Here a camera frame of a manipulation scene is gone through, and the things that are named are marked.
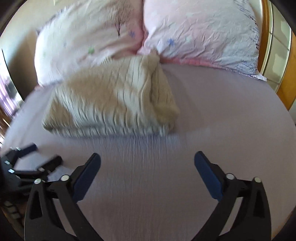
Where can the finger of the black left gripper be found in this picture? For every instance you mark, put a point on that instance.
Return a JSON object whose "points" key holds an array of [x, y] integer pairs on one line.
{"points": [[26, 149], [44, 165]]}

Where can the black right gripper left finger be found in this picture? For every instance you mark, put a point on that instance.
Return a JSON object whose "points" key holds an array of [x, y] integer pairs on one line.
{"points": [[42, 221]]}

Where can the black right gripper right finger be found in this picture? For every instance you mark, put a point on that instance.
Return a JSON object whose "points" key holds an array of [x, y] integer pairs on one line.
{"points": [[242, 211]]}

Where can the beige knitted sweater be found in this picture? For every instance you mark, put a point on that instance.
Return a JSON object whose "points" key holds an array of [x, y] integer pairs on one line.
{"points": [[127, 96]]}

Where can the lavender bed sheet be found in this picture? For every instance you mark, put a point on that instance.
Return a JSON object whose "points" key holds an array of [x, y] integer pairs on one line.
{"points": [[148, 187]]}

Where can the left floral pink pillow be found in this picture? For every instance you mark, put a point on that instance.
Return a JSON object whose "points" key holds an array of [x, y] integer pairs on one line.
{"points": [[84, 34]]}

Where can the floral pink pillow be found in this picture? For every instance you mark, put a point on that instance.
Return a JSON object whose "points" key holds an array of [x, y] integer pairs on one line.
{"points": [[84, 34], [216, 34]]}

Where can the right floral pink pillow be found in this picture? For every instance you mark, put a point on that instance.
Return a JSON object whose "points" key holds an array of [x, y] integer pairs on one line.
{"points": [[216, 34]]}

